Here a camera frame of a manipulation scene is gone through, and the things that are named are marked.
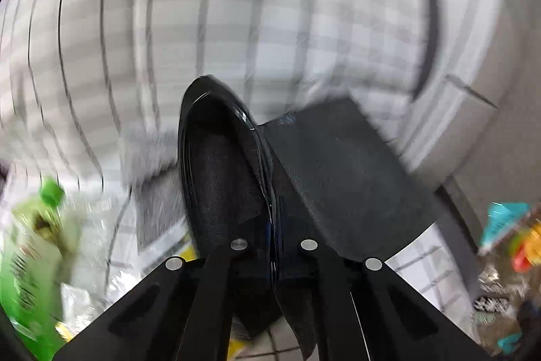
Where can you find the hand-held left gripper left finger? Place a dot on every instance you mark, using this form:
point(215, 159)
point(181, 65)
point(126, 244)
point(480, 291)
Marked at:
point(228, 272)

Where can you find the teal mango snack packet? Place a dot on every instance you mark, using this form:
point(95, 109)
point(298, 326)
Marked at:
point(503, 217)

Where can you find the clear plastic container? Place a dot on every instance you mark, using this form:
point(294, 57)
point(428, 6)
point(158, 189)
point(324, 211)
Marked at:
point(84, 297)

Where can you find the grey office chair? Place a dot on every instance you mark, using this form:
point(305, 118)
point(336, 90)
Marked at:
point(431, 27)

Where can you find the white black checkered cloth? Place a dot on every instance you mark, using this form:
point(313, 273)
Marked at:
point(169, 5)

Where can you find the white refrigerator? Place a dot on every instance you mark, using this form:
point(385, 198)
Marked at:
point(498, 48)

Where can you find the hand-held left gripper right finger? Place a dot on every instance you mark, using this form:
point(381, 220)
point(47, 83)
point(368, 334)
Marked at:
point(321, 276)

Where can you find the green plastic bottle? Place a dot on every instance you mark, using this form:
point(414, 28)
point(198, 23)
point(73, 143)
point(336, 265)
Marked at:
point(25, 259)

